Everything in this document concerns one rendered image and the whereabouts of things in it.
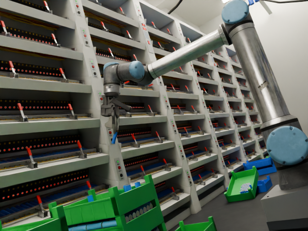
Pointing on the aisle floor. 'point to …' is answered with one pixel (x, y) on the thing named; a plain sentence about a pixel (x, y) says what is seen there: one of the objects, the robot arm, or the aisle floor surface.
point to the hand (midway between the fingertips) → (116, 131)
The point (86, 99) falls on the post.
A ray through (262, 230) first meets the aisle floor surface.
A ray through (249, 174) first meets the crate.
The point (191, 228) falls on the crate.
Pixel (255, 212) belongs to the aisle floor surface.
